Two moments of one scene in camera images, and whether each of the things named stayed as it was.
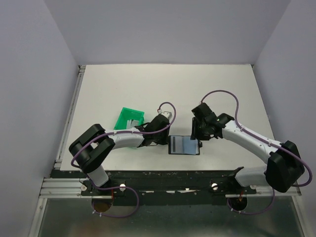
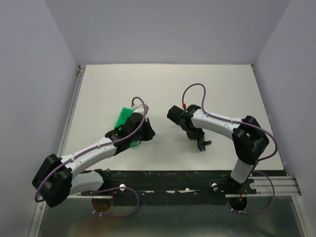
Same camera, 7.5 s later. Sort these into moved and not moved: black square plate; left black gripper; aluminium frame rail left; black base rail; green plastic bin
Moved: left black gripper; black square plate
Not moved: green plastic bin; aluminium frame rail left; black base rail
